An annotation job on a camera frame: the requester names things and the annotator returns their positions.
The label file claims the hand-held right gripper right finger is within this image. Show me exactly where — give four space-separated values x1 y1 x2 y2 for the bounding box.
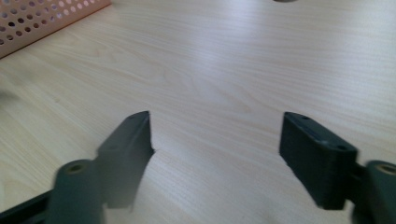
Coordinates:
278 111 359 210

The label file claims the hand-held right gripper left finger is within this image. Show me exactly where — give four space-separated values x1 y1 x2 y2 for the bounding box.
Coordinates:
96 110 155 209

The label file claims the pink perforated plastic basket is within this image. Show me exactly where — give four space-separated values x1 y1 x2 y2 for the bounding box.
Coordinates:
0 0 112 60

